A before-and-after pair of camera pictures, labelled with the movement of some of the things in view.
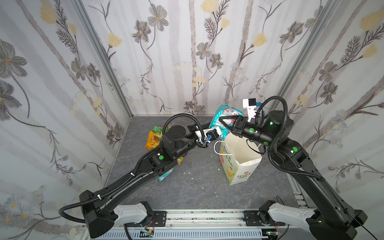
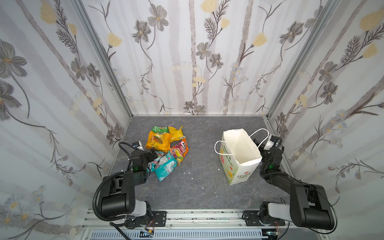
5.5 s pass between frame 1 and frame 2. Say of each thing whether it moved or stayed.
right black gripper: moved
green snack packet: stayed
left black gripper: moved
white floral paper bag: stayed
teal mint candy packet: moved
